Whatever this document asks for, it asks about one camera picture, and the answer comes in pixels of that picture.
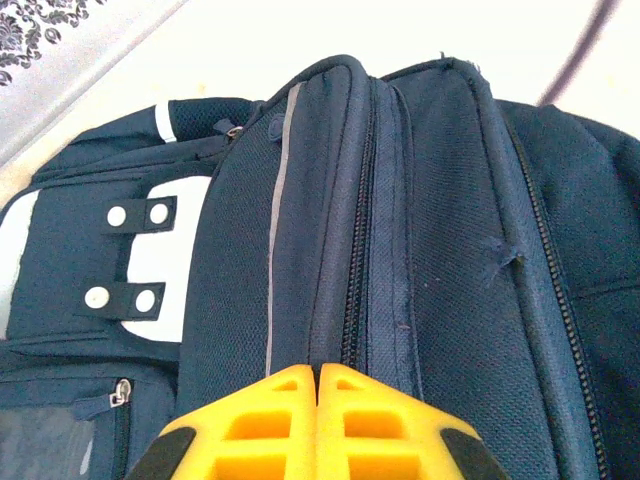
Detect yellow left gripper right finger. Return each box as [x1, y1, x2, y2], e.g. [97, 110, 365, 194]
[318, 362, 511, 480]

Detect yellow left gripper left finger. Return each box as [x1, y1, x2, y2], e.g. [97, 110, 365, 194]
[124, 363, 319, 480]

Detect navy blue backpack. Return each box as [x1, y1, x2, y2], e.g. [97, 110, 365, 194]
[0, 52, 640, 480]

